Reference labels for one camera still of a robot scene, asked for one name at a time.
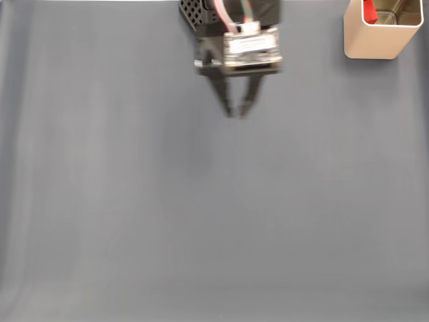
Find red cube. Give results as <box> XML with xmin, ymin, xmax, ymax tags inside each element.
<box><xmin>362</xmin><ymin>0</ymin><xmax>379</xmax><ymax>25</ymax></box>

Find beige square metal container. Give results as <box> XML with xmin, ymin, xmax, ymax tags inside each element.
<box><xmin>343</xmin><ymin>0</ymin><xmax>425</xmax><ymax>60</ymax></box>

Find gripper camera circuit board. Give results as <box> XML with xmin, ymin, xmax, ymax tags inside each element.
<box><xmin>223</xmin><ymin>26</ymin><xmax>283</xmax><ymax>71</ymax></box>

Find red white servo wire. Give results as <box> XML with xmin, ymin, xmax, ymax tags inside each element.
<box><xmin>212</xmin><ymin>0</ymin><xmax>242</xmax><ymax>33</ymax></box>

